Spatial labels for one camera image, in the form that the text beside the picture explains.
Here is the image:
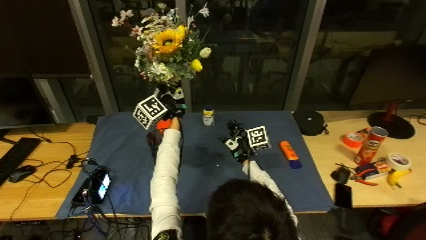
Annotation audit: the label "person's left hand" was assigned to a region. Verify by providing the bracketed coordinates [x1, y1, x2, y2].
[155, 84, 188, 121]

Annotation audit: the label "person's right hand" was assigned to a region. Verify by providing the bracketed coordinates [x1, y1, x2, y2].
[219, 119, 257, 163]

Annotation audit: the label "mixed flower bouquet with sunflower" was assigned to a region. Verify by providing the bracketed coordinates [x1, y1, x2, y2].
[109, 1, 215, 98]

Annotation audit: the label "white marker cube on right glove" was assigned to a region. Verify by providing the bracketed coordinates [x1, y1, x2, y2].
[245, 125, 273, 151]

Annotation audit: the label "white marker cube on glove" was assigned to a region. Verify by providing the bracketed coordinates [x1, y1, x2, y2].
[245, 125, 273, 151]
[132, 94, 169, 131]

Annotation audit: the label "small bottle with yellow label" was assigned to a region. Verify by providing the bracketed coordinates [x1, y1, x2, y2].
[201, 105, 217, 128]

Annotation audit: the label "white marker cube on left glove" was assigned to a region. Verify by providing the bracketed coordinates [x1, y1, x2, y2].
[132, 94, 169, 131]

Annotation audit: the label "blue table mat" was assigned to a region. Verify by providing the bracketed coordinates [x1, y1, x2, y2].
[56, 110, 336, 220]

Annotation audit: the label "orange tube with blue cap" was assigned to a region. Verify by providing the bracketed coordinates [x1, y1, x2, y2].
[279, 140, 304, 170]

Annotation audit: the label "black round pouch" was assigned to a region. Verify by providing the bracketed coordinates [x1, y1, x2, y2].
[292, 109, 330, 137]

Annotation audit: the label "small black pouch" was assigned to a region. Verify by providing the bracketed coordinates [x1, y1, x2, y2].
[329, 164, 353, 186]

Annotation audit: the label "red chips can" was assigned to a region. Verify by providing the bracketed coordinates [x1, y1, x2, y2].
[353, 126, 390, 166]

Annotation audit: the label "black smartphone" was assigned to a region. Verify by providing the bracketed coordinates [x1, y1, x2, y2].
[333, 182, 354, 210]

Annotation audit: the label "black device with lit screen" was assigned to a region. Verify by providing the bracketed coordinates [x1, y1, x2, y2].
[70, 165, 113, 206]

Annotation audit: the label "black monitor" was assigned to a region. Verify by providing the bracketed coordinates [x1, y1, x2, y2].
[0, 75, 56, 130]

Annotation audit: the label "red and blue snack packet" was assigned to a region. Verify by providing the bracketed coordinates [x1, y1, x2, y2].
[354, 157, 394, 181]

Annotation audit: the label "black lamp base with red pole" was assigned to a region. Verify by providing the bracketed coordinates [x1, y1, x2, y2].
[366, 99, 418, 140]

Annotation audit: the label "white tape roll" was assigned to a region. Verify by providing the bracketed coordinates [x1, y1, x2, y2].
[385, 152, 413, 172]

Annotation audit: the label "black keyboard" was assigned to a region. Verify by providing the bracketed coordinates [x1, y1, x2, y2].
[0, 136, 44, 186]

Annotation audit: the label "yellow banana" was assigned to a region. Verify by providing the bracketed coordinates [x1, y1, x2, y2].
[386, 168, 414, 190]

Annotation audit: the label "black computer mouse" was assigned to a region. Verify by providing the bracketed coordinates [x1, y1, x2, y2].
[7, 164, 39, 184]

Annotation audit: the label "red and black bag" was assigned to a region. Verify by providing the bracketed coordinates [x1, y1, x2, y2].
[366, 202, 426, 240]

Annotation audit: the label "orange wrist strap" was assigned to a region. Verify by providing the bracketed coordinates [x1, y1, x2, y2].
[155, 118, 175, 131]

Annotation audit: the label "black desk cable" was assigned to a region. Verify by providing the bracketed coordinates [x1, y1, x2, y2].
[8, 127, 92, 221]

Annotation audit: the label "orange-handled pliers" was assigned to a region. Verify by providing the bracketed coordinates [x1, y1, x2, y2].
[352, 176, 380, 187]

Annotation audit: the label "bundle of dark cables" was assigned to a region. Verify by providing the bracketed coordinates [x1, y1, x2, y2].
[62, 199, 153, 240]

